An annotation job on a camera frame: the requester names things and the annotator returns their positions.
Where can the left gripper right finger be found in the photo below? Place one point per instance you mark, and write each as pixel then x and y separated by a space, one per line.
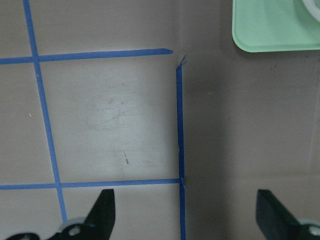
pixel 274 220

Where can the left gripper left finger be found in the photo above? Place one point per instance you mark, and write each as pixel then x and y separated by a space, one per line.
pixel 100 221

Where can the white round plate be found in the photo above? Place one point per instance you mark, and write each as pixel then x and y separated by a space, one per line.
pixel 313 8

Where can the light green tray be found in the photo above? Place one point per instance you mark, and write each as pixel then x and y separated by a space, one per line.
pixel 273 26

